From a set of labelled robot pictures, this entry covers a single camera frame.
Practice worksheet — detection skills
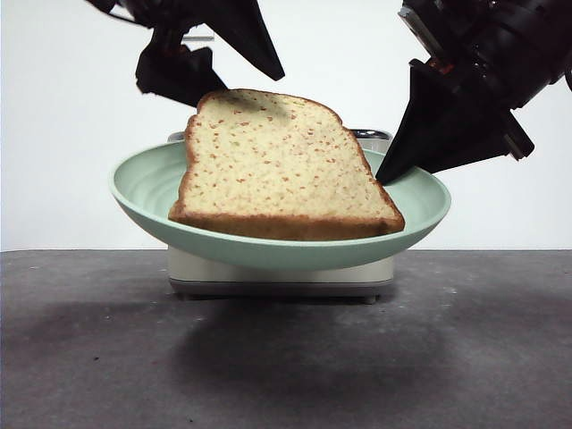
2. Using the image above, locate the pale green round plate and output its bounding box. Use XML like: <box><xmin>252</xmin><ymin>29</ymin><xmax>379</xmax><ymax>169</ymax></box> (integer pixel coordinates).
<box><xmin>108</xmin><ymin>141</ymin><xmax>451</xmax><ymax>272</ymax></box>

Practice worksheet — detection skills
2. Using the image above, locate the cream two-slot toaster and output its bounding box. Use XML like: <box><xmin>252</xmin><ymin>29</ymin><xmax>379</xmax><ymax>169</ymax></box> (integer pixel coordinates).
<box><xmin>167</xmin><ymin>128</ymin><xmax>395</xmax><ymax>306</ymax></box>

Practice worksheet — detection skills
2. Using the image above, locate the large bread slice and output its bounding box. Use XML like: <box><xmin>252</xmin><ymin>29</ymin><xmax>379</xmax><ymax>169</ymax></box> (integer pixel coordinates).
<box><xmin>167</xmin><ymin>88</ymin><xmax>407</xmax><ymax>241</ymax></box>

